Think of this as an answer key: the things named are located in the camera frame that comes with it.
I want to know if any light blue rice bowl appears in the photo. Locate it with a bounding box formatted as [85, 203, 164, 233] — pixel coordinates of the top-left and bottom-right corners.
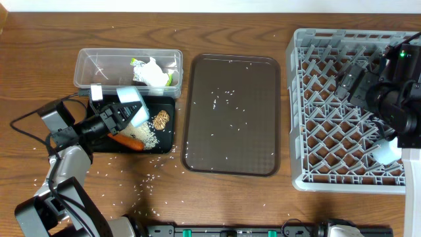
[116, 86, 149, 127]

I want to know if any orange carrot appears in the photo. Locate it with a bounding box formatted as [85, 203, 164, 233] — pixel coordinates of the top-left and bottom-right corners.
[107, 134, 144, 151]

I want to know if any brown food scrap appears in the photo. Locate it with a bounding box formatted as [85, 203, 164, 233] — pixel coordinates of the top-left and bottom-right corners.
[153, 110, 170, 130]

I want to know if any white tissue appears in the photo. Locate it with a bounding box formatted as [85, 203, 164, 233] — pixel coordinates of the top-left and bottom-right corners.
[140, 57, 170, 87]

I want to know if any green yellow snack wrapper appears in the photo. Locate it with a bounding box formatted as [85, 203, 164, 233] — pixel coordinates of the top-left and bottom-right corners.
[130, 58, 172, 86]

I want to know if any light blue cup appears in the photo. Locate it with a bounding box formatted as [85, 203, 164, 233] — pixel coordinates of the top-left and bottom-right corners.
[372, 138, 402, 165]

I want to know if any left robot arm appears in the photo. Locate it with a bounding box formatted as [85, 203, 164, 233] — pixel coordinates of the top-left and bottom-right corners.
[14, 99, 147, 236]

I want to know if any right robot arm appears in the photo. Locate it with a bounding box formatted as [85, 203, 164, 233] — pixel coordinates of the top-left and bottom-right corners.
[334, 33, 420, 236]

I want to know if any black waste tray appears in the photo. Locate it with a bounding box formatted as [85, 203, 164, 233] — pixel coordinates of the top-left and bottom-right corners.
[93, 95, 175, 154]

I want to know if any grey dishwasher rack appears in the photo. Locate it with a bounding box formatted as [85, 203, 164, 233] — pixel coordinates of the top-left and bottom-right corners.
[285, 28, 413, 194]

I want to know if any white rice pile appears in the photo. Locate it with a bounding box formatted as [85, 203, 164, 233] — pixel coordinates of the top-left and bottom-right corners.
[120, 121, 159, 150]

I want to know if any clear plastic bin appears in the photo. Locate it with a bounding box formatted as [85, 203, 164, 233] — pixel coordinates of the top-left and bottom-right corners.
[74, 48, 183, 98]

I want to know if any brown serving tray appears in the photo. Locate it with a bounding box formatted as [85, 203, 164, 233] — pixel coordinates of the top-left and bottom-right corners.
[181, 54, 281, 177]

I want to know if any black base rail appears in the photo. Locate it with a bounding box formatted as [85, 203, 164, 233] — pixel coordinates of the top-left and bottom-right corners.
[146, 225, 314, 237]

